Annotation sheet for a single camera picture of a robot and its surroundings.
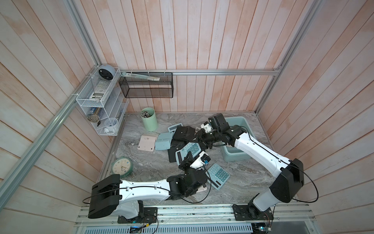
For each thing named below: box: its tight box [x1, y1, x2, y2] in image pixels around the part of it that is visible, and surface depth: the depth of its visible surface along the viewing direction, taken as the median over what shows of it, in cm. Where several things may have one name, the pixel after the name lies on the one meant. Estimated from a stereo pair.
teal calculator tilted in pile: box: [154, 132, 174, 151], surface depth 100 cm
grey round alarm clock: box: [98, 64, 116, 81], surface depth 84 cm
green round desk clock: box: [111, 156, 133, 178], surface depth 90 cm
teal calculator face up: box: [205, 163, 231, 191], surface depth 87 cm
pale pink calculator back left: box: [137, 133, 159, 152], surface depth 101 cm
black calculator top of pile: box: [173, 125, 196, 142], surface depth 103 cm
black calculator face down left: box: [167, 138, 190, 163], surface depth 98 cm
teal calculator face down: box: [175, 141, 202, 165], surface depth 76 cm
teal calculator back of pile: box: [167, 122, 184, 133], surface depth 109 cm
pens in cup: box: [140, 110, 150, 118], surface depth 98 cm
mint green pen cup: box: [140, 107, 159, 132], surface depth 106 cm
